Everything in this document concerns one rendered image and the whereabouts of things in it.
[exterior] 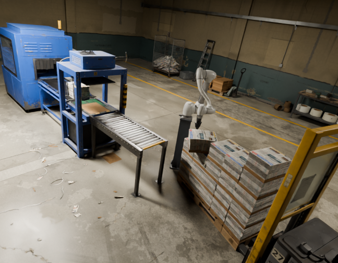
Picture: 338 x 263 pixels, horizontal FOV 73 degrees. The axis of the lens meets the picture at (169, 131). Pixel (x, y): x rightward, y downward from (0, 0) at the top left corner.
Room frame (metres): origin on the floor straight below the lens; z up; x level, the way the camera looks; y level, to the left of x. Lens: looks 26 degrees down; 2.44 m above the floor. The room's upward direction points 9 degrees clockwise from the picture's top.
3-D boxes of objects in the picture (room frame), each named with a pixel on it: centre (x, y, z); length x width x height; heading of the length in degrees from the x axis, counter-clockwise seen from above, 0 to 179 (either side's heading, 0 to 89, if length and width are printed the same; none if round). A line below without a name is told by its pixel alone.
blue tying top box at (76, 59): (3.90, 1.46, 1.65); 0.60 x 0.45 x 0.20; 140
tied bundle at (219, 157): (2.65, -0.81, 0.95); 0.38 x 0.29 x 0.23; 125
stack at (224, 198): (2.77, -0.73, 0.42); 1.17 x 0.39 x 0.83; 33
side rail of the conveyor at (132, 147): (3.05, 0.84, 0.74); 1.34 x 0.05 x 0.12; 50
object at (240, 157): (2.41, -0.95, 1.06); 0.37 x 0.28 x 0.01; 125
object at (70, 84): (4.26, 1.90, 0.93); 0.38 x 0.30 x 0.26; 50
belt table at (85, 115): (3.90, 1.47, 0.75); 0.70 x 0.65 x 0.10; 50
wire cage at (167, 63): (11.21, 0.62, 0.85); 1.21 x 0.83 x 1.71; 50
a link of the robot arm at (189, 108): (3.58, -0.27, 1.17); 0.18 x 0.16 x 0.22; 112
